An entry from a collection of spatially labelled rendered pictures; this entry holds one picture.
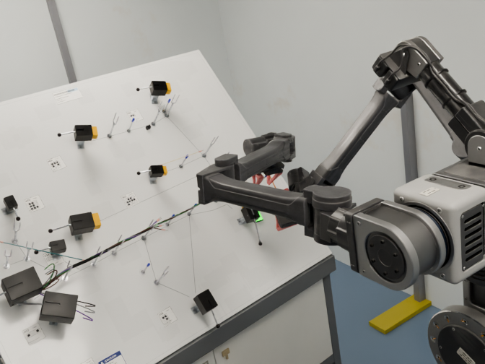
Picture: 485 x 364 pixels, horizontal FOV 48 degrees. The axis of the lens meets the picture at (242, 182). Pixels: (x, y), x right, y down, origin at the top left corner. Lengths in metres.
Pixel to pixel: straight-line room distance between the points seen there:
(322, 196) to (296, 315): 1.15
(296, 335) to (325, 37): 1.78
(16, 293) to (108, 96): 0.85
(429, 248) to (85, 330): 1.14
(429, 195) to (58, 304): 1.06
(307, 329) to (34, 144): 1.23
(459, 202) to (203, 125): 1.40
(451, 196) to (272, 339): 1.29
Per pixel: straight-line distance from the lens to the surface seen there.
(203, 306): 1.78
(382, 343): 3.13
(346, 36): 3.18
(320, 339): 2.34
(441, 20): 2.74
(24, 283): 1.65
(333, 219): 1.04
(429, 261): 0.96
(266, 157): 1.56
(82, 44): 3.81
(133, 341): 1.80
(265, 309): 2.00
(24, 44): 3.72
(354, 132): 1.67
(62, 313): 1.63
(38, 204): 1.89
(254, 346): 2.08
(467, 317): 1.20
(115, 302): 1.81
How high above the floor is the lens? 1.92
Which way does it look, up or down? 20 degrees down
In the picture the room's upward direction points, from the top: 10 degrees counter-clockwise
